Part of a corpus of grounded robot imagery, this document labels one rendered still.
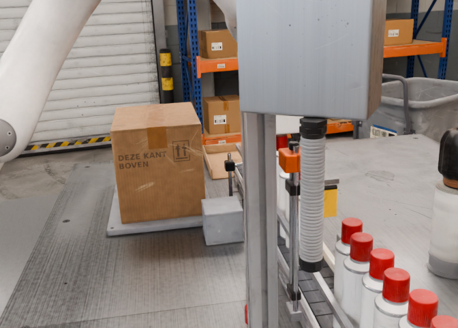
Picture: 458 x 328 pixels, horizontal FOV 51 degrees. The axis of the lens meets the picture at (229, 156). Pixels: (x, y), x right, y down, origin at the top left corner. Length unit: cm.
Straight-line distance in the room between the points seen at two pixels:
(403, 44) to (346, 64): 483
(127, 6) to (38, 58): 408
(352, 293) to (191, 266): 50
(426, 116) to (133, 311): 248
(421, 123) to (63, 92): 340
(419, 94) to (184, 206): 291
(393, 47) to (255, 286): 459
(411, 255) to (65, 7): 87
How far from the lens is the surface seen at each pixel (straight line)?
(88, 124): 514
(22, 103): 94
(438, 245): 106
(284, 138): 117
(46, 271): 126
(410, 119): 317
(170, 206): 135
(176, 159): 130
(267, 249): 77
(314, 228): 64
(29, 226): 152
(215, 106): 462
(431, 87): 396
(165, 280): 113
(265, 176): 72
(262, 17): 61
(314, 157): 60
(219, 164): 183
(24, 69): 95
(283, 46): 60
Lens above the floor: 143
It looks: 18 degrees down
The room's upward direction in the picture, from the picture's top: 2 degrees counter-clockwise
